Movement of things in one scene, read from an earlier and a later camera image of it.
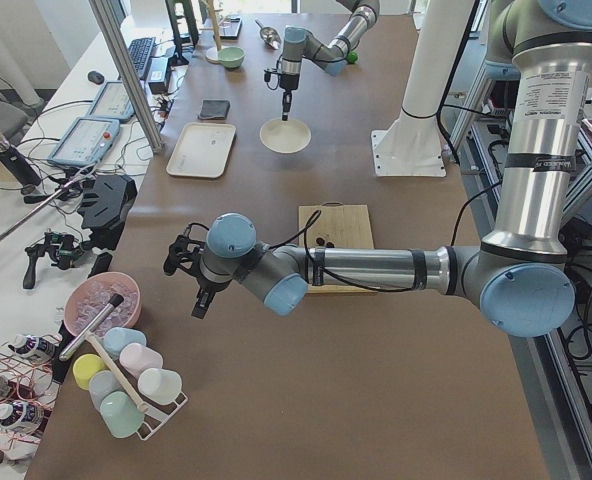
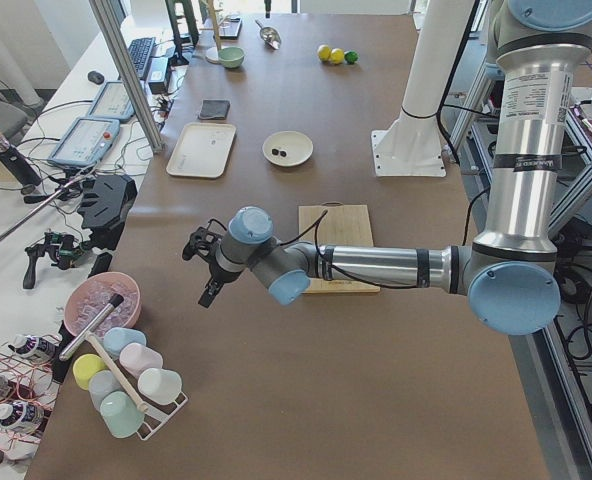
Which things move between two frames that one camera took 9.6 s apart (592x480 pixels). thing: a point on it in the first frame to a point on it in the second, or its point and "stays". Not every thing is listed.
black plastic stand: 104,204 stays
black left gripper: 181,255 to 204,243
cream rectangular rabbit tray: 202,149 stays
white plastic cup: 160,384 stays
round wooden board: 212,54 stays
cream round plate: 284,136 to 298,148
